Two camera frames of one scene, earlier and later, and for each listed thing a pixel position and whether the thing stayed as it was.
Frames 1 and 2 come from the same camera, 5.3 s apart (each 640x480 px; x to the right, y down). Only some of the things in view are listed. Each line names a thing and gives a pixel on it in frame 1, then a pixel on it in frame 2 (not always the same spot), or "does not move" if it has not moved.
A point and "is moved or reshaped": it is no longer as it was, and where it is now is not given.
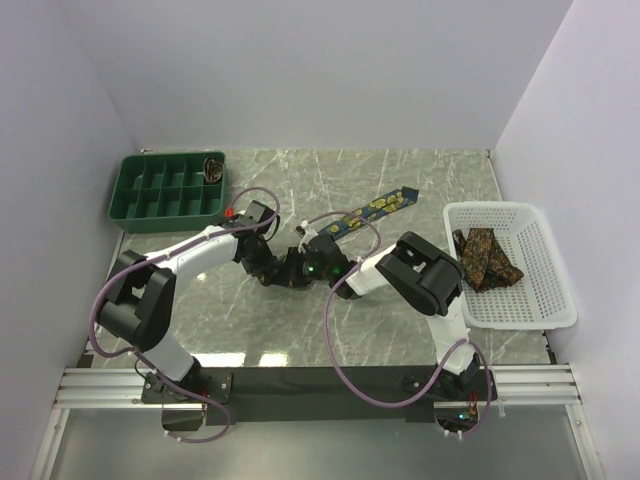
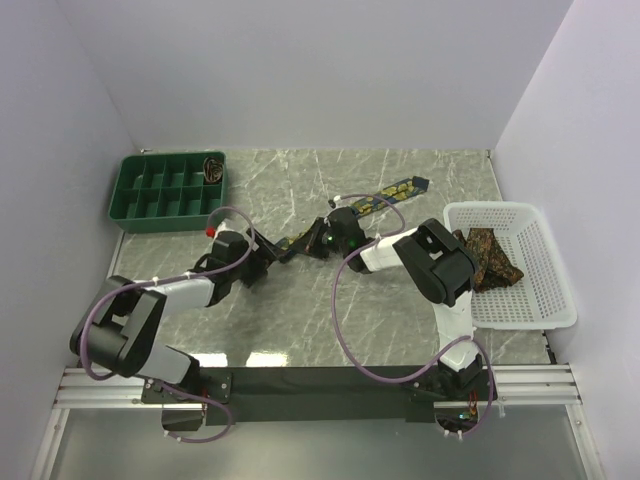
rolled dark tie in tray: (212, 169) does not move
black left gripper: (267, 262) to (263, 256)
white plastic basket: (544, 298) does not move
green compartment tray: (156, 191) does not move
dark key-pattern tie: (485, 261) does not move
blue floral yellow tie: (406, 195) is moved or reshaped
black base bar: (320, 395) does not move
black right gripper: (291, 275) to (309, 245)
